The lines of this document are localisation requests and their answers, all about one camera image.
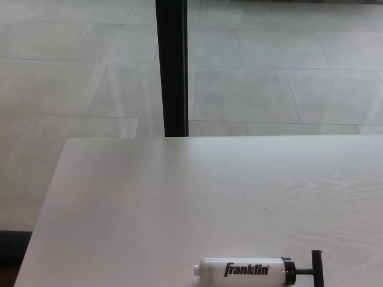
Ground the white Franklin hand air pump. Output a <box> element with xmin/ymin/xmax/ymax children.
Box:
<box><xmin>193</xmin><ymin>249</ymin><xmax>324</xmax><ymax>287</ymax></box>

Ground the black window frame post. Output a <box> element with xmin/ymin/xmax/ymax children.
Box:
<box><xmin>155</xmin><ymin>0</ymin><xmax>190</xmax><ymax>138</ymax></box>

